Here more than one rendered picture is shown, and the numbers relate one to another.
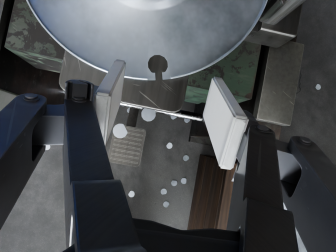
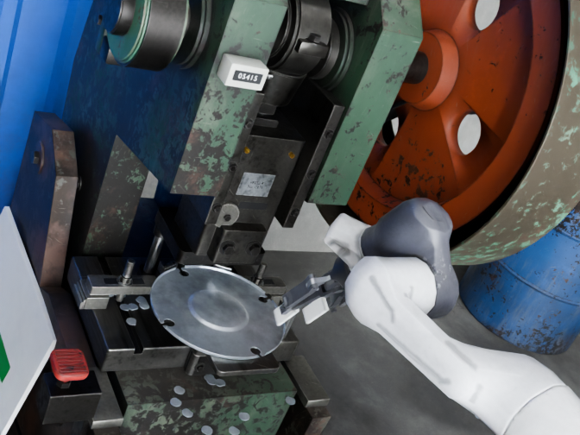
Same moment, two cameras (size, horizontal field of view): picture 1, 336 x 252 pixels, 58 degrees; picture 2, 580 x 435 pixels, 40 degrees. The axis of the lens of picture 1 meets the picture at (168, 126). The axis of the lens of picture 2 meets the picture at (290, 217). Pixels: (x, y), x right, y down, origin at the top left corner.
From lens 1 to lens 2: 1.36 m
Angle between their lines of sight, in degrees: 57
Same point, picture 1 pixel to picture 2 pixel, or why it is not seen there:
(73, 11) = (203, 339)
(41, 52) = (154, 401)
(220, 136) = (320, 306)
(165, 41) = (251, 341)
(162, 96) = (267, 362)
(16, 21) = (126, 388)
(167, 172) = not seen: outside the picture
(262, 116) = (310, 398)
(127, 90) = (250, 364)
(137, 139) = not seen: outside the picture
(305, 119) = not seen: outside the picture
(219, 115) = (315, 305)
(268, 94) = (304, 386)
